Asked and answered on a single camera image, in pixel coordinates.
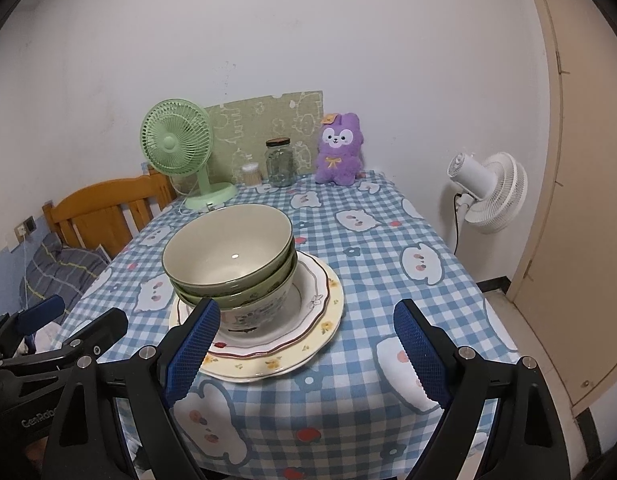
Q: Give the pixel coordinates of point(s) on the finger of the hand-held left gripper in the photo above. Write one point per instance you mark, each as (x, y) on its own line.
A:
(43, 312)
(98, 330)

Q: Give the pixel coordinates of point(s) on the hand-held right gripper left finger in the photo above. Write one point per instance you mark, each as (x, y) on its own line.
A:
(191, 350)

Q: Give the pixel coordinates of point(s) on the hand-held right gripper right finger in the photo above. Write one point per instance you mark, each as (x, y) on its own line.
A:
(421, 355)

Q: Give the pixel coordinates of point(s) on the large yellow floral plate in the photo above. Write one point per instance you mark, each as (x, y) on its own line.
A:
(268, 366)

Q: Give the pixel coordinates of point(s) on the blue floral ceramic bowl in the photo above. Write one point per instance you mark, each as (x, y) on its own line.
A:
(228, 250)

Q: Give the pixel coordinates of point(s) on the white red-rimmed plate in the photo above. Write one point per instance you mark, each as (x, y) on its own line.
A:
(313, 305)

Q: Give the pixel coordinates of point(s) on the grey plaid pillow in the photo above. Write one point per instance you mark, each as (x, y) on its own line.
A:
(58, 265)

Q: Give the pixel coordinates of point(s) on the blue checked tablecloth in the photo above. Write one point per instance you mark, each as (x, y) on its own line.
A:
(368, 270)

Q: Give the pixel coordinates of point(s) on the wooden chair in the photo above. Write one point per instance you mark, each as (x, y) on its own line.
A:
(103, 210)

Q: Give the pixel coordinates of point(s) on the white standing fan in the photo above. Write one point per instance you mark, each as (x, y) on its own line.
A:
(493, 190)

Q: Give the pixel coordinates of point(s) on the cotton swab container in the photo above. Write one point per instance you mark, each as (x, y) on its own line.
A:
(251, 172)

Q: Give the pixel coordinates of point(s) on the green desk fan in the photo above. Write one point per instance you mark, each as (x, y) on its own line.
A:
(176, 142)

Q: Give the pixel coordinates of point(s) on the glass jar with dark lid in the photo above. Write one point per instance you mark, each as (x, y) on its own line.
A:
(280, 162)

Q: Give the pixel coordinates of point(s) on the purple plush bunny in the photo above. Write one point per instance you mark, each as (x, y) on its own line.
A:
(341, 147)

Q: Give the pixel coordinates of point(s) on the green printed mat board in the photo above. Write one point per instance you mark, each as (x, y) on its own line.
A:
(258, 130)

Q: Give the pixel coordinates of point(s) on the white wall socket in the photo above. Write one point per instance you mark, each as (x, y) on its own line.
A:
(21, 231)

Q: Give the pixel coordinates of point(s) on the dark wall switch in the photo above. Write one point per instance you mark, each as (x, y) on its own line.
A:
(29, 223)

